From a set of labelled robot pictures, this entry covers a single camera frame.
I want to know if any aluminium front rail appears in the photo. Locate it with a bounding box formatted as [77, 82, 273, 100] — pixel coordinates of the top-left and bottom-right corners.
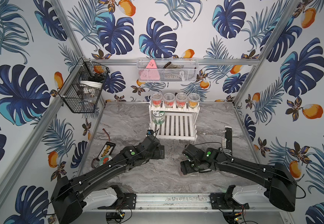
[59, 192, 289, 212]

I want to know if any black remote-like tool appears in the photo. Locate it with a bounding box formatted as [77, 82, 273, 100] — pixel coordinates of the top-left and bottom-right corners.
[221, 126, 233, 155]

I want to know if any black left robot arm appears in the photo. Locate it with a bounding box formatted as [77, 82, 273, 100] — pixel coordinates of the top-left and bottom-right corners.
[51, 135, 165, 224]

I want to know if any clear seed container orange label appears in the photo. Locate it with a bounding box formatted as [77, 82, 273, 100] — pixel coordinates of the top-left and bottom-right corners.
[188, 93, 200, 108]

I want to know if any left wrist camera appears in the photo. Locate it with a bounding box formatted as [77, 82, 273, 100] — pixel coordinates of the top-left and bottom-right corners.
[146, 129, 155, 136]

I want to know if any green lid seed jar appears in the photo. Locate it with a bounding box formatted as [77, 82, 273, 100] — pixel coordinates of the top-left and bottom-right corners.
[152, 111, 165, 125]

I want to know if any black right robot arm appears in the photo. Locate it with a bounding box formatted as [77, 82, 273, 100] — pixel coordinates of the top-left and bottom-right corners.
[180, 144, 297, 212]

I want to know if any clear seed container red label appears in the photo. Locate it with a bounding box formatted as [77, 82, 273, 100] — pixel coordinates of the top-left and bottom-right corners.
[176, 92, 188, 108]

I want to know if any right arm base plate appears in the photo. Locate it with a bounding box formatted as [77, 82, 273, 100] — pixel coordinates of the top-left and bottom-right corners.
[210, 185, 250, 210]

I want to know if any black wire basket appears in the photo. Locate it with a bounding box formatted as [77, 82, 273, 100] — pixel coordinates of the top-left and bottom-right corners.
[58, 58, 110, 113]

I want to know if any white slatted wooden shelf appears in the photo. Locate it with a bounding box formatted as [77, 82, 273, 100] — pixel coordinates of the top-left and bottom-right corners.
[149, 102, 200, 142]

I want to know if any pink triangular packet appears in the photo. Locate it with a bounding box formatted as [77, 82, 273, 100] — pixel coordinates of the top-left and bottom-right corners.
[139, 59, 161, 82]

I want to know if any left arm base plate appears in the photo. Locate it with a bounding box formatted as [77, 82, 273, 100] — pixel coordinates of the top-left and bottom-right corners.
[98, 185, 137, 210]

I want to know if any white mesh wall basket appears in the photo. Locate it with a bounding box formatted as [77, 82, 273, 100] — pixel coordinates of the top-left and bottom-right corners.
[137, 58, 199, 83]

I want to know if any white bowl in wire basket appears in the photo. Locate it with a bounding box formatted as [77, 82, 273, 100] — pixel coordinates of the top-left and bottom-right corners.
[80, 81, 102, 89]

